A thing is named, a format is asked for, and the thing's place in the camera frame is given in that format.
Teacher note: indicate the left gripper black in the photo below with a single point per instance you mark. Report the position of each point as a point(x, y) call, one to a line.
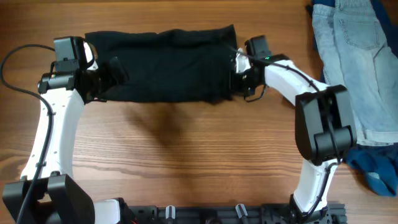
point(111, 79)

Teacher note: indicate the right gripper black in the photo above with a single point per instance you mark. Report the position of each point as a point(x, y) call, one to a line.
point(234, 85)

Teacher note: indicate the black shorts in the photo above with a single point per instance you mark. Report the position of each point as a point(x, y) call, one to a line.
point(172, 66)

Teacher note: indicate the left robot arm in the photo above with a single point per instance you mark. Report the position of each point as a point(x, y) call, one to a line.
point(46, 191)

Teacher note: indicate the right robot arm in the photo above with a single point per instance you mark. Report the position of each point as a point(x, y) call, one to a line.
point(324, 131)

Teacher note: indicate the light blue denim shorts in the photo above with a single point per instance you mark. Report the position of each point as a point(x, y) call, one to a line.
point(354, 50)

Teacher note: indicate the dark blue garment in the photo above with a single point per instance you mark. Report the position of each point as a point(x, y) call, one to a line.
point(378, 164)

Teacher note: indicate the right white rail clip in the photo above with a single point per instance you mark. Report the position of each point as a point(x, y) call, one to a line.
point(242, 213)

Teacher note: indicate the white rail clip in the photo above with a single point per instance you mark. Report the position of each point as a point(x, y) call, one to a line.
point(242, 213)
point(170, 214)

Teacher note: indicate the left white rail clip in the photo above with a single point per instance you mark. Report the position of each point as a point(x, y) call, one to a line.
point(170, 214)

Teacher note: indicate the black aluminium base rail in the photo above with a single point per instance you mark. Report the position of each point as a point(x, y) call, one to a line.
point(211, 214)

